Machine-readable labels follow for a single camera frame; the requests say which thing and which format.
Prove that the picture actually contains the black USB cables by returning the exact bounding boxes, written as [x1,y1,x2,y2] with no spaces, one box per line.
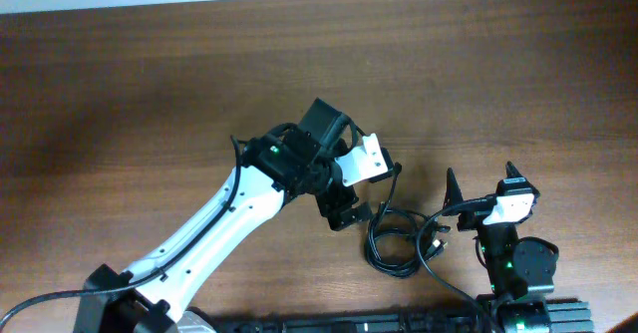
[363,162,451,279]

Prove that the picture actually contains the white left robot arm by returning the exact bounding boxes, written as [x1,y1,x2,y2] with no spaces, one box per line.
[73,99,392,333]

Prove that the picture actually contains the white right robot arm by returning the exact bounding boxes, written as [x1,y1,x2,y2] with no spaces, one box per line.
[443,162,559,332]

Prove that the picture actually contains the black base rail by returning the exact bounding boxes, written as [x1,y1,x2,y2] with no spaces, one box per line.
[213,299,594,333]

